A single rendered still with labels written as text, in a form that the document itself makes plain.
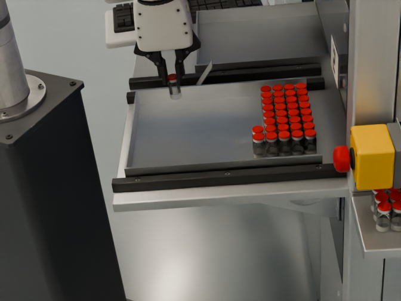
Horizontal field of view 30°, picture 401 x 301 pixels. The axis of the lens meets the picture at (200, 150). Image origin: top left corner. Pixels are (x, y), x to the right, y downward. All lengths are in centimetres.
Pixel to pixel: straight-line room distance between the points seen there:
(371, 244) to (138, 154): 46
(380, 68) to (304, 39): 59
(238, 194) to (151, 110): 32
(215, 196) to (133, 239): 128
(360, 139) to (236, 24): 74
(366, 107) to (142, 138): 46
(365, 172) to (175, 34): 43
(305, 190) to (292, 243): 119
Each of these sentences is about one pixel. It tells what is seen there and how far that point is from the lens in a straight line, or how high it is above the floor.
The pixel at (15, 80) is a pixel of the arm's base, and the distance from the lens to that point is 161.
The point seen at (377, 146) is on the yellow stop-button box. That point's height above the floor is 103.
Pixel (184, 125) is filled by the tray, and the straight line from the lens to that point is 144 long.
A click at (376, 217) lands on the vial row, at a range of 118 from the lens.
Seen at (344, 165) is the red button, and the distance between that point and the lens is 113.
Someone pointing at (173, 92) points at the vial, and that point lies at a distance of 141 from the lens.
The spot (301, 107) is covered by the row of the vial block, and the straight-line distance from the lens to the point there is 139.
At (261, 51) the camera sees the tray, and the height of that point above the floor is 88.
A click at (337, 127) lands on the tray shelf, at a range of 141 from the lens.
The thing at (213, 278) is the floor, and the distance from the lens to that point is 236.
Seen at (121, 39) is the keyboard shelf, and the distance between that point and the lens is 196.
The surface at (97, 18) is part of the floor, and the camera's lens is 401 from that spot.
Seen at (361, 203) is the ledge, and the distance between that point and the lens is 124.
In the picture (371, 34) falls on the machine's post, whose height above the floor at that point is 117.
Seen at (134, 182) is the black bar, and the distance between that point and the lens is 129.
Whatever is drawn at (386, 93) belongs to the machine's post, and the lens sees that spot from 116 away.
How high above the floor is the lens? 168
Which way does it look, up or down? 36 degrees down
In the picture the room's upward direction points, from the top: 7 degrees counter-clockwise
